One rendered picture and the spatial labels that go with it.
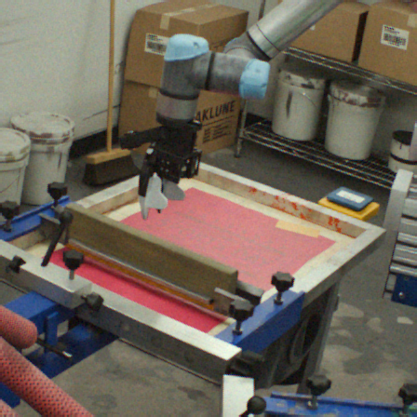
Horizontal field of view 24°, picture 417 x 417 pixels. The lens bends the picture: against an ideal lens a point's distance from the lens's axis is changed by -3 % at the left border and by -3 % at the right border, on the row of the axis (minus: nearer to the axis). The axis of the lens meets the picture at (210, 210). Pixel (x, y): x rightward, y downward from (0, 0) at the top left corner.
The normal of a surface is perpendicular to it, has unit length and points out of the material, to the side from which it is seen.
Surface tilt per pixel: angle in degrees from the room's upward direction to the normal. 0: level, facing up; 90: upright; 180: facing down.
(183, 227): 0
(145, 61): 90
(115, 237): 90
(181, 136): 90
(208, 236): 0
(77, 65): 90
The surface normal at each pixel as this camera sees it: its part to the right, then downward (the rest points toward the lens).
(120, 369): 0.15, -0.91
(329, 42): -0.41, 0.32
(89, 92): 0.84, 0.33
